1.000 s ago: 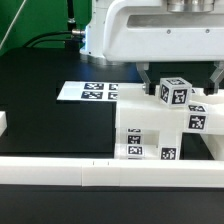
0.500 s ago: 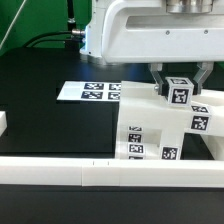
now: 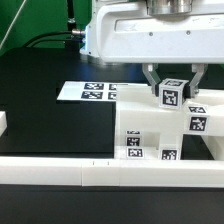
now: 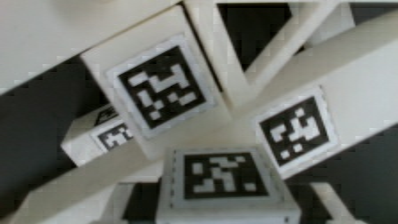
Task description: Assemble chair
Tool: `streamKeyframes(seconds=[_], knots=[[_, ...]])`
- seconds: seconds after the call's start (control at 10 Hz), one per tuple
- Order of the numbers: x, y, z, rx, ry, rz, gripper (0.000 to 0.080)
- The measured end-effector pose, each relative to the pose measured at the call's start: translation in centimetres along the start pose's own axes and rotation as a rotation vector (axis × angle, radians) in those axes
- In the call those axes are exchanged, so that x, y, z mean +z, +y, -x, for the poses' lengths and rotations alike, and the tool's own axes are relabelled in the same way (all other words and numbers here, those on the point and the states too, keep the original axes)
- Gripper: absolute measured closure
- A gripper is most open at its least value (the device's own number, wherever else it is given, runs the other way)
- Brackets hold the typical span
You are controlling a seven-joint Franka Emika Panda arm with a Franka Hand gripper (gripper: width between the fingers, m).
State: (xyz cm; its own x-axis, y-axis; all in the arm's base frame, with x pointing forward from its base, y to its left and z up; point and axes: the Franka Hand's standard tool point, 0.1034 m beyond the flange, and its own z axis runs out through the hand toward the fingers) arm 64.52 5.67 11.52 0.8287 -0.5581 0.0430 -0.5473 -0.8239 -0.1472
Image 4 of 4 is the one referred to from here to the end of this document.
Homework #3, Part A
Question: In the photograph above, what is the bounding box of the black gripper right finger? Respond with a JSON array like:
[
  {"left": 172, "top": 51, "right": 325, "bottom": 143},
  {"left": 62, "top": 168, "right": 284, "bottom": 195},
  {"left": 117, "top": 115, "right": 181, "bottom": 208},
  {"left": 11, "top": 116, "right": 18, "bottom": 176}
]
[{"left": 309, "top": 181, "right": 370, "bottom": 224}]

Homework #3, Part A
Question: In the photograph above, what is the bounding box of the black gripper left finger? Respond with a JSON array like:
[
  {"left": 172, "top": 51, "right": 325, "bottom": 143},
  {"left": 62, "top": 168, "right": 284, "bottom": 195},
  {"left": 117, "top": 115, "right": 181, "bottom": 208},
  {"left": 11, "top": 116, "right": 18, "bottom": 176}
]
[{"left": 87, "top": 182, "right": 137, "bottom": 224}]

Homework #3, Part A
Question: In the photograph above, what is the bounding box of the white chair leg with tag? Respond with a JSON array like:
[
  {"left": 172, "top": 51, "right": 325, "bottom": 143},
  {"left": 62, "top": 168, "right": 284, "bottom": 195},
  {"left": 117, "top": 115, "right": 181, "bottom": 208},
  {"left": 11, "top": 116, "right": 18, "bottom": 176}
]
[{"left": 155, "top": 147, "right": 302, "bottom": 224}]

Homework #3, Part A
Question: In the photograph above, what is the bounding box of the white short leg post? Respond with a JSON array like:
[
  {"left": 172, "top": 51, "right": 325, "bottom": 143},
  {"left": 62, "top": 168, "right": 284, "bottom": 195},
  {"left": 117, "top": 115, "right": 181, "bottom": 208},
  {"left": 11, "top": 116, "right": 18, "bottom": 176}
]
[{"left": 61, "top": 104, "right": 133, "bottom": 166}]

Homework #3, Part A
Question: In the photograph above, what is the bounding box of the white chair back frame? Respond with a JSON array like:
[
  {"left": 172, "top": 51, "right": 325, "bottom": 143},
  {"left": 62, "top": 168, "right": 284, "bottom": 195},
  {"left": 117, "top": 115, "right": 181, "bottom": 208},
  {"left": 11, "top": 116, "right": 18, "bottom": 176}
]
[{"left": 0, "top": 0, "right": 398, "bottom": 224}]

